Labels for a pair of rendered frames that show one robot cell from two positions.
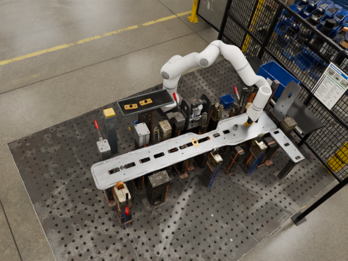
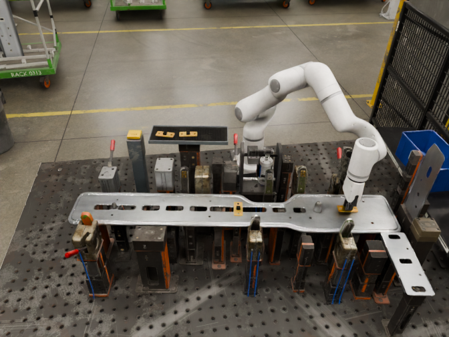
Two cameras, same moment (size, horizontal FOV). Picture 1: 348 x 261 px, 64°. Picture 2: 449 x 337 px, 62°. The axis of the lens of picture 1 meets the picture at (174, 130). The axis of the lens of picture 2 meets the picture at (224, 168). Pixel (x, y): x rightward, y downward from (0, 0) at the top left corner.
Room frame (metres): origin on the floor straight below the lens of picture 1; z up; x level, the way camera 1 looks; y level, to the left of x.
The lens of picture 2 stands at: (0.16, -0.75, 2.12)
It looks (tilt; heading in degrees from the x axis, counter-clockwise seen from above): 38 degrees down; 34
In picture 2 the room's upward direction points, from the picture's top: 1 degrees clockwise
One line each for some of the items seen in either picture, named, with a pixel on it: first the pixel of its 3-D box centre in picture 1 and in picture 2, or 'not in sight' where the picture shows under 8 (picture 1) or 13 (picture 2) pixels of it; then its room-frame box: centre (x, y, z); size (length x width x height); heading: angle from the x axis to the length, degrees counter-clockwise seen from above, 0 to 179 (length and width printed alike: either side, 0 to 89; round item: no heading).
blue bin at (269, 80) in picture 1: (276, 80); (429, 159); (1.87, -0.76, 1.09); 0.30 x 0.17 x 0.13; 42
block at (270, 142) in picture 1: (263, 151); (367, 270); (1.31, -0.71, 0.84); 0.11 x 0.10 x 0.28; 34
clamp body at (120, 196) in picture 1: (124, 205); (94, 260); (0.67, 0.22, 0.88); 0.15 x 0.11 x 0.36; 34
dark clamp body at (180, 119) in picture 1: (176, 132); (229, 196); (1.30, -0.02, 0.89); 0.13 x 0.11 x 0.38; 34
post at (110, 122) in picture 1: (111, 134); (140, 172); (1.16, 0.44, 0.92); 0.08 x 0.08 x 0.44; 34
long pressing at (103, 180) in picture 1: (192, 144); (233, 210); (1.14, -0.15, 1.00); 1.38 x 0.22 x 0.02; 124
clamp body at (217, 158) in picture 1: (211, 169); (252, 261); (1.05, -0.31, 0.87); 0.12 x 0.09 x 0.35; 34
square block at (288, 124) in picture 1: (280, 135); (413, 253); (1.47, -0.84, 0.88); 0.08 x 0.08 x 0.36; 34
